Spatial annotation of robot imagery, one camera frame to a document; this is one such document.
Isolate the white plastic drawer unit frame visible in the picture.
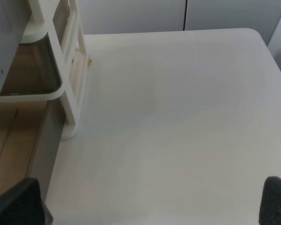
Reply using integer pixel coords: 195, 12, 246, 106
21, 0, 92, 141

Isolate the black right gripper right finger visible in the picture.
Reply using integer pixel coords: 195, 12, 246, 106
259, 176, 281, 225

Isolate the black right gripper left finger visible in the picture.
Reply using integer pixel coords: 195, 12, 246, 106
0, 178, 46, 225

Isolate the translucent grey drawer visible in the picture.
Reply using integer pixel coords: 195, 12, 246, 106
0, 33, 67, 103
0, 99, 61, 200

